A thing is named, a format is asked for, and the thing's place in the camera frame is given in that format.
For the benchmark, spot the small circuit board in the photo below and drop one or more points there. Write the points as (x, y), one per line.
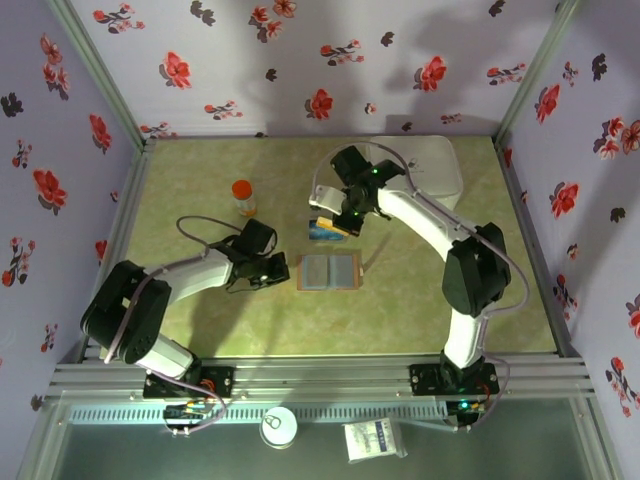
(185, 412)
(465, 407)

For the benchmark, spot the aluminium side rail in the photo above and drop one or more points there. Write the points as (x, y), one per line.
(131, 190)
(511, 175)

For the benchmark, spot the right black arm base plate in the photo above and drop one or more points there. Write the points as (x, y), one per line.
(425, 380)

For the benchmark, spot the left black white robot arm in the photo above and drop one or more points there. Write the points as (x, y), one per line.
(125, 310)

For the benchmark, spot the aluminium corner post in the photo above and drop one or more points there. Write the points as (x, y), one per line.
(538, 67)
(104, 75)

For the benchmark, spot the white zip pouch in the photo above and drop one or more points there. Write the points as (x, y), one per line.
(440, 170)

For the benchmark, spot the white tin can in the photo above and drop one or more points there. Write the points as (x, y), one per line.
(278, 427)

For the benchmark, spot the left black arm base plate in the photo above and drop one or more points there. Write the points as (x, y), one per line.
(220, 382)

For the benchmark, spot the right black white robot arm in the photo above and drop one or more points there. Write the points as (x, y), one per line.
(475, 270)

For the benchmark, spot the aluminium front frame rail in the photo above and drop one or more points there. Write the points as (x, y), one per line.
(320, 375)

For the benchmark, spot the orange pill bottle red cap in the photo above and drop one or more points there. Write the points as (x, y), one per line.
(244, 197)

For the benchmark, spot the brown leather card holder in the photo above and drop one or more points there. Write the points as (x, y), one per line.
(327, 272)

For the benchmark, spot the blue credit card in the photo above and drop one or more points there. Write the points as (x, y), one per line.
(322, 238)

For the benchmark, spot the white plastic packet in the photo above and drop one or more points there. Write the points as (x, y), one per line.
(372, 440)

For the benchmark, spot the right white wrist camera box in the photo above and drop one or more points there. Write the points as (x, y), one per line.
(325, 197)

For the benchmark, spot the yellow credit card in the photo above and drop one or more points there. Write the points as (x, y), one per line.
(327, 223)

